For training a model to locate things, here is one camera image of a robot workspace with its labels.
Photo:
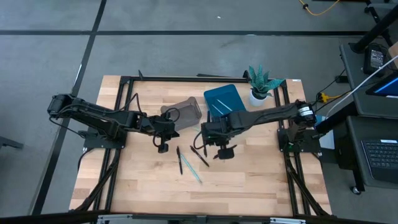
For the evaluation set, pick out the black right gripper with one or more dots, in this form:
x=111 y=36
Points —
x=216 y=133

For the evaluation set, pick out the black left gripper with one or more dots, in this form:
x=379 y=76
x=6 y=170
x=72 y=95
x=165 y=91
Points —
x=157 y=126

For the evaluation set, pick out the black pen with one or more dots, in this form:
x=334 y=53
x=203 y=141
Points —
x=179 y=160
x=205 y=151
x=199 y=156
x=215 y=157

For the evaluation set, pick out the blue plastic bin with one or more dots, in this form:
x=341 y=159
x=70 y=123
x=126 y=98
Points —
x=224 y=93

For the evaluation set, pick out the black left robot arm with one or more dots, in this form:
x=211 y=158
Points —
x=93 y=115

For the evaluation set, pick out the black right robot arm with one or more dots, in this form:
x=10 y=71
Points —
x=264 y=116

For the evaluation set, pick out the green plant in white pot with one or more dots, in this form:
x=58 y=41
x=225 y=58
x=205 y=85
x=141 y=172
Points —
x=259 y=84

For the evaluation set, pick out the grey desk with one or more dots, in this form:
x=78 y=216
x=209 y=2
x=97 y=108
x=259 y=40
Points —
x=354 y=77

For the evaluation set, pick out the black keyboard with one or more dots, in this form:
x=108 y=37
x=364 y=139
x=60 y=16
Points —
x=381 y=158

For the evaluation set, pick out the monitor with blue screen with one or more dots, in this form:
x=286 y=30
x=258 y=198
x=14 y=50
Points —
x=385 y=87

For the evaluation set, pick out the black power adapter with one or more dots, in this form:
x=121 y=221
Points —
x=375 y=59

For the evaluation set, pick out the black desk leg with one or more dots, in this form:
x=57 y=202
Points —
x=376 y=29

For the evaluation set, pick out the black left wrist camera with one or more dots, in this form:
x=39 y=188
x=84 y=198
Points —
x=163 y=148

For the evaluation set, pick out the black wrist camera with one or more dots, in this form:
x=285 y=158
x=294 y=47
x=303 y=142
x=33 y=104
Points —
x=226 y=154
x=163 y=148

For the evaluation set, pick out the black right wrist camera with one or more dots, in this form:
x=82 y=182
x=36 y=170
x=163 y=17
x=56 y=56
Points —
x=226 y=154

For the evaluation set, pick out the black aluminium table frame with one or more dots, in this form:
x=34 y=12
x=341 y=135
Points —
x=186 y=79

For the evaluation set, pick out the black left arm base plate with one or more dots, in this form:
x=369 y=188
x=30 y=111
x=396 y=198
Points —
x=93 y=143

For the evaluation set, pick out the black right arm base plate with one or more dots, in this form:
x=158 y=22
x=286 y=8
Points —
x=311 y=143

